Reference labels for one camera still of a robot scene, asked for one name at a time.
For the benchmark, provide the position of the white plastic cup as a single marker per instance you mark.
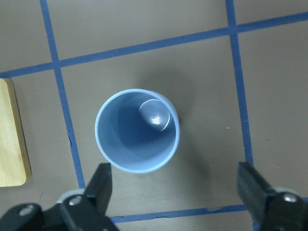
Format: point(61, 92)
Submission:
point(137, 130)

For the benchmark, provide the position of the wooden cup stand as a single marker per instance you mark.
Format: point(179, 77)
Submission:
point(15, 167)

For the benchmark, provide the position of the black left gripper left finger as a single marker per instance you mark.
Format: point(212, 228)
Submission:
point(85, 211)

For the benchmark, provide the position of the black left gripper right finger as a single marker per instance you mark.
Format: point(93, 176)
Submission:
point(272, 208)

